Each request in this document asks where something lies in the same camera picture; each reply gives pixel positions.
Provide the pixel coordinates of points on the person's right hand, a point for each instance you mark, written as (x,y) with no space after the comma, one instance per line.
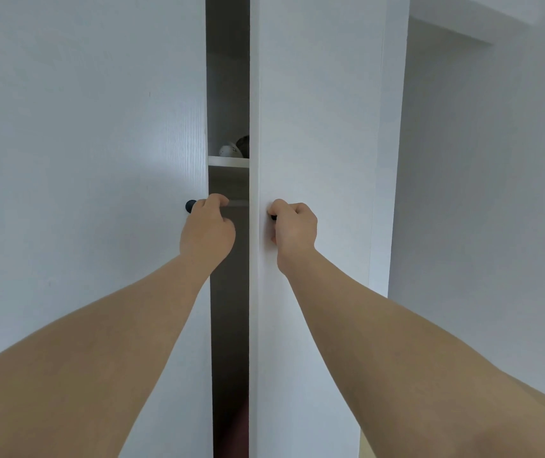
(296,243)

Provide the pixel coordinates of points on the person's left hand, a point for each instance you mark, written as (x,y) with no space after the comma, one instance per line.
(208,238)

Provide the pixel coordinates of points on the person's left fingers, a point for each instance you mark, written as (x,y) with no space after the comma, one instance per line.
(213,203)

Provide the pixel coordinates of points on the person's right fingers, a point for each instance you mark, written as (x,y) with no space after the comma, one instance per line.
(286,210)

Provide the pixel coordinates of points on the white wardrobe door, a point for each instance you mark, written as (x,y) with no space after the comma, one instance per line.
(315,114)
(81,138)

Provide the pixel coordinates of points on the person's right forearm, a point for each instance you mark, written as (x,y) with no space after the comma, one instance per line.
(411,372)

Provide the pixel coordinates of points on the person's left forearm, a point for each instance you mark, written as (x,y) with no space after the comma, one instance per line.
(86,367)

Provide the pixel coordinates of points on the white wardrobe shelf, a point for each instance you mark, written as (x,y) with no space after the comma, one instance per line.
(228,162)

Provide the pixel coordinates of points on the white round object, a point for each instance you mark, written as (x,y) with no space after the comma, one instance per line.
(228,151)

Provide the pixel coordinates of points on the dark round object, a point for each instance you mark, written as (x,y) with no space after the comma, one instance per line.
(244,145)

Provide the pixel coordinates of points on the white wardrobe side panel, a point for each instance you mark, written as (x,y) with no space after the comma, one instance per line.
(392,138)

